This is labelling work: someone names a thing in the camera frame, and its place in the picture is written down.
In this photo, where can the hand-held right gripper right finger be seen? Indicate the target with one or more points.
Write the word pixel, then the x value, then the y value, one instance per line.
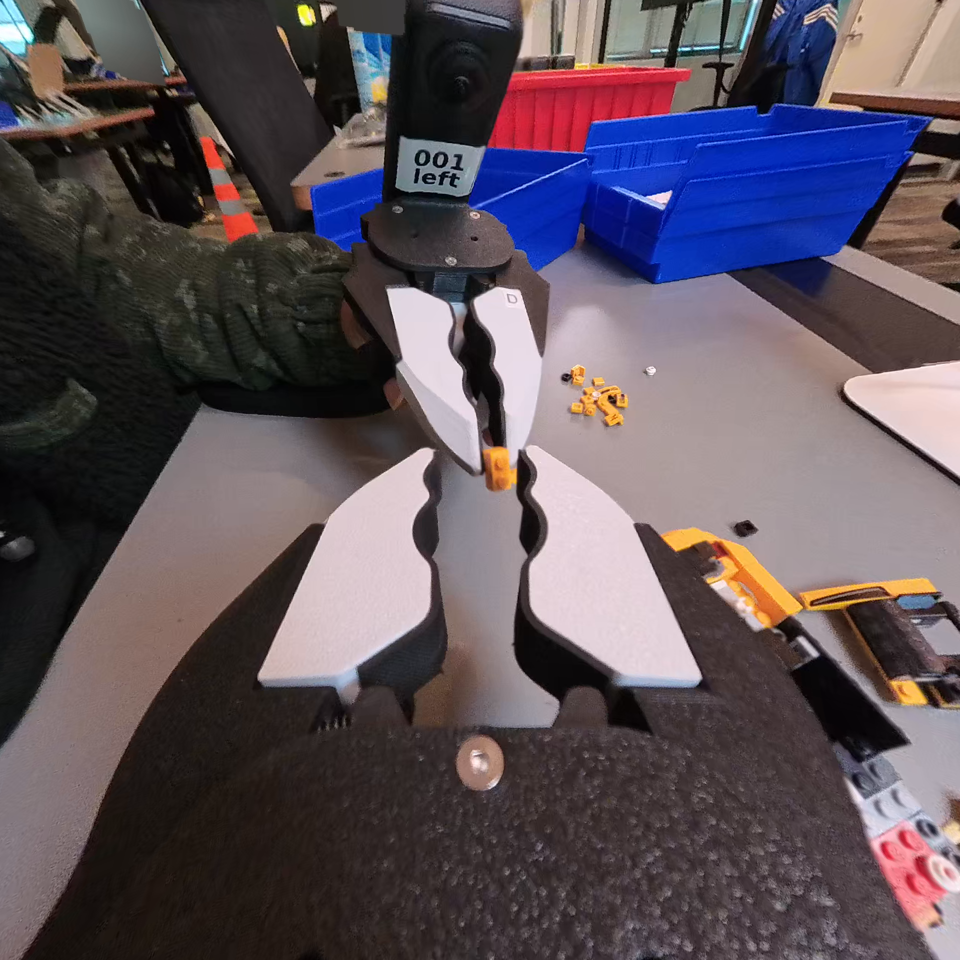
pixel 607 600

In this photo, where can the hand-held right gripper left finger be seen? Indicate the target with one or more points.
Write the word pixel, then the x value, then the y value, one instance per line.
pixel 360 585

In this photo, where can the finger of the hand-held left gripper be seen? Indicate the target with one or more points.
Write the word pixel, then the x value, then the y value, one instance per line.
pixel 427 360
pixel 521 360

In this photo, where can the yellow lego clip piece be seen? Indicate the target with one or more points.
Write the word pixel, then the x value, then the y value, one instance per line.
pixel 496 469

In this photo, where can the yellow lego car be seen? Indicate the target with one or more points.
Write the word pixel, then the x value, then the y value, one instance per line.
pixel 750 577

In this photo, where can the yellow lego car roof section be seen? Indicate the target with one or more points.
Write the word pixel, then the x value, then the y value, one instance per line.
pixel 885 630

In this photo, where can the person's left forearm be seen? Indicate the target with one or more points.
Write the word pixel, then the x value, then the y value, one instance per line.
pixel 187 300

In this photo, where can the pile of yellow lego bricks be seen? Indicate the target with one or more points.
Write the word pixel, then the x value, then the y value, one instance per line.
pixel 600 397

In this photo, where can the small black lego tile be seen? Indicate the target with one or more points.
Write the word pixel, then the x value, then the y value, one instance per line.
pixel 745 527

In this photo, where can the person's left hand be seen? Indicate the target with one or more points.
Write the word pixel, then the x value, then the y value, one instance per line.
pixel 352 326

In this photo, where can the blue plastic bin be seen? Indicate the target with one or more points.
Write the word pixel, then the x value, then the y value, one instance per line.
pixel 750 202
pixel 525 210

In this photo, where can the grey side table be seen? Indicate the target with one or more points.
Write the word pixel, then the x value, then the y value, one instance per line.
pixel 330 172

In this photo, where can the clear plastic bag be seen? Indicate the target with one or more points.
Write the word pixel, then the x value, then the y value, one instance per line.
pixel 360 127

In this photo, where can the red plastic bin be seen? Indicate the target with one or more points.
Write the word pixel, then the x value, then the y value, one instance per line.
pixel 585 105

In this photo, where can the orange traffic cone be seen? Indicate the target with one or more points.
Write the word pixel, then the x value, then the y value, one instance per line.
pixel 229 202

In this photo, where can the black high-back chair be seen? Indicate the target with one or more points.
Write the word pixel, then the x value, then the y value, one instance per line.
pixel 240 112

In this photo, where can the blue jacket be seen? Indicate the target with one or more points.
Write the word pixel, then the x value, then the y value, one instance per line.
pixel 802 45

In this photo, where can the brown wooden desk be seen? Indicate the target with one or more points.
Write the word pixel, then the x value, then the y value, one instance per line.
pixel 892 101

